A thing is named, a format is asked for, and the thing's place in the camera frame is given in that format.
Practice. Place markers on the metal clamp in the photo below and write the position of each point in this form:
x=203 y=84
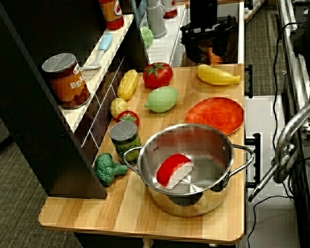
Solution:
x=289 y=139

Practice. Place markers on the red toy ketchup bottle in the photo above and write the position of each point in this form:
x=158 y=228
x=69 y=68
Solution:
x=111 y=13

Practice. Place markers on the yellow toy corn cob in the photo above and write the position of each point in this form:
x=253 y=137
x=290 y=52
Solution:
x=127 y=84

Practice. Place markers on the black toy kitchen shelf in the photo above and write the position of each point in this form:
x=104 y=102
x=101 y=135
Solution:
x=28 y=103

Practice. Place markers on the aluminium rail frame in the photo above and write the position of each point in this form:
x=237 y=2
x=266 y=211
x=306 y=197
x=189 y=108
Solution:
x=294 y=64

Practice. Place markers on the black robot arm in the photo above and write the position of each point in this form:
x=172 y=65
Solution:
x=203 y=11

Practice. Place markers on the yellow toy banana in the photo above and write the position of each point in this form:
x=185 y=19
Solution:
x=217 y=75

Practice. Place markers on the red white toy sushi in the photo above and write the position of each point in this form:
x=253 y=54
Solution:
x=171 y=169

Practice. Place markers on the red white toy can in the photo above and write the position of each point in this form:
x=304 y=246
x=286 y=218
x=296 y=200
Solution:
x=170 y=9

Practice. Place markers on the green pickle toy can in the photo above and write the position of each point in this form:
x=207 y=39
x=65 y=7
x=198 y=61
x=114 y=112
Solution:
x=125 y=142

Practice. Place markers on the yellow toy potato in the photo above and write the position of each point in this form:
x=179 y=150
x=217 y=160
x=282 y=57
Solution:
x=118 y=107

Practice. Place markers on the red toy tomato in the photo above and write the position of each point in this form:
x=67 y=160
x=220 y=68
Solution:
x=158 y=76

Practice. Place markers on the orange beans toy can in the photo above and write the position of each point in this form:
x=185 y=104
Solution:
x=68 y=85

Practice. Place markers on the light green toy lime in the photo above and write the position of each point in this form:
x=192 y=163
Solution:
x=161 y=99

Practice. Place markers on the orange red plate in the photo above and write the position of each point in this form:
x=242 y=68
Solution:
x=214 y=115

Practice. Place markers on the stainless steel pot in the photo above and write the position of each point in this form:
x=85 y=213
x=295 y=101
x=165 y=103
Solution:
x=191 y=204

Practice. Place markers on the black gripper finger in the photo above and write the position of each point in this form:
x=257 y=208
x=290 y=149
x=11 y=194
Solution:
x=192 y=51
x=218 y=47

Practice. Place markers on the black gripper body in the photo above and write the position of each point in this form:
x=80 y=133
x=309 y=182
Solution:
x=211 y=31

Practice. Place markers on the red toy strawberry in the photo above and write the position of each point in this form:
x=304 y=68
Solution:
x=129 y=118

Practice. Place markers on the green toy broccoli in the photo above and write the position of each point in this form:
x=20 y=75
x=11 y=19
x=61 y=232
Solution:
x=106 y=168

